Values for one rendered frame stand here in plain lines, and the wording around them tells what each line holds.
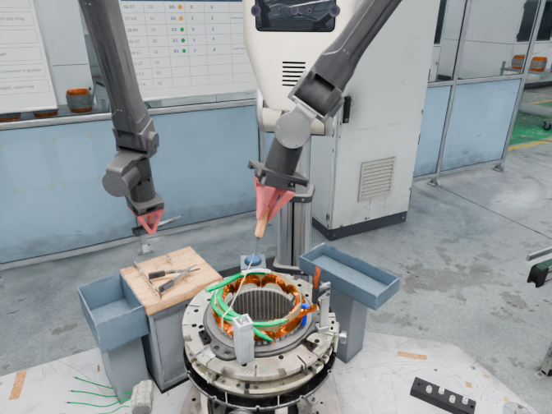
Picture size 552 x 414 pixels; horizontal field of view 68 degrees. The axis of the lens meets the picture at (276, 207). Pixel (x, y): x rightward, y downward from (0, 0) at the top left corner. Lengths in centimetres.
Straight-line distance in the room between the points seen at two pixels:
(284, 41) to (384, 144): 226
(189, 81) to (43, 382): 213
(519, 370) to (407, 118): 183
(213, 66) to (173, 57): 28
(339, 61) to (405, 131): 269
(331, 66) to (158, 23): 226
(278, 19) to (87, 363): 106
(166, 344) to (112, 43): 70
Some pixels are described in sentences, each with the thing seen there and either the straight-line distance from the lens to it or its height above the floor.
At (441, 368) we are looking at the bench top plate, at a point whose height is 78.
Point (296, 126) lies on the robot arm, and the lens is 64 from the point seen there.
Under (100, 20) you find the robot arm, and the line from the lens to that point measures 79.
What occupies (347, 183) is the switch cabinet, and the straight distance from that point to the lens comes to 316.
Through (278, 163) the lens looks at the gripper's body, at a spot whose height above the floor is 143.
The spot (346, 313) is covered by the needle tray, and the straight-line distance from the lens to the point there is 114.
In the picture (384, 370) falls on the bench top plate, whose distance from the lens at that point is 125.
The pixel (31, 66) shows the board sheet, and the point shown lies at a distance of 285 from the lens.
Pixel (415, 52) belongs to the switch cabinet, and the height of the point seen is 140.
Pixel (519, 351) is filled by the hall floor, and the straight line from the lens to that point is 271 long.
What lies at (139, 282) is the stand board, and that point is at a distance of 109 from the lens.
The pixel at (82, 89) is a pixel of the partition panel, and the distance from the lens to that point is 291.
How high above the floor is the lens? 168
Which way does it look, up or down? 26 degrees down
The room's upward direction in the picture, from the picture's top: straight up
